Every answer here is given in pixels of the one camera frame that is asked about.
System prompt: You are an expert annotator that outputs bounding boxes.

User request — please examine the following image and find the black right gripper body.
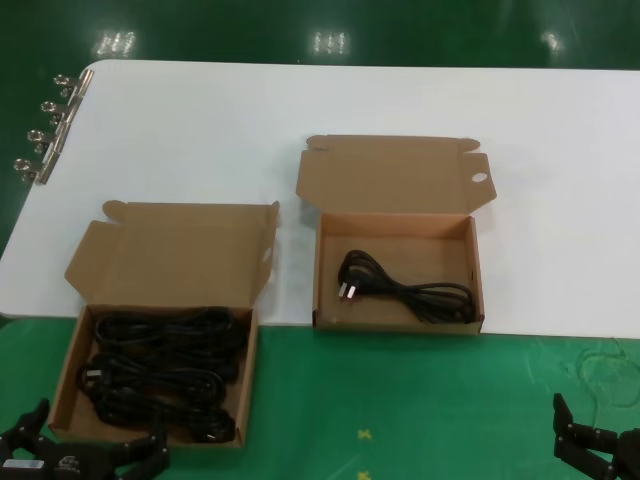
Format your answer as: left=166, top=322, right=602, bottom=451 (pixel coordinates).
left=607, top=428, right=640, bottom=480

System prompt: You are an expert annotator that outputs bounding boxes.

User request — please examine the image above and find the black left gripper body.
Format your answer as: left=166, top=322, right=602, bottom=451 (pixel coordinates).
left=0, top=441, right=127, bottom=480

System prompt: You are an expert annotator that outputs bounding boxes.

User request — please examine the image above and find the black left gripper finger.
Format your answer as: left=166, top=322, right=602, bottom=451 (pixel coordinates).
left=0, top=398, right=57, bottom=454
left=111, top=414, right=173, bottom=480

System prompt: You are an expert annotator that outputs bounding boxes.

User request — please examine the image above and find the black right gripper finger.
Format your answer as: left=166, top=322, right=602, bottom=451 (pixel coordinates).
left=551, top=392, right=622, bottom=474

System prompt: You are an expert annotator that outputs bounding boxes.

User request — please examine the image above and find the open brown cardboard box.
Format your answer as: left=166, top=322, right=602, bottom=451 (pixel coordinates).
left=294, top=133, right=497, bottom=337
left=48, top=198, right=281, bottom=447

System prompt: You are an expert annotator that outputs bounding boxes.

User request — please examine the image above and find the green table mat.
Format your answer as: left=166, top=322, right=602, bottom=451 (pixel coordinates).
left=0, top=313, right=640, bottom=480

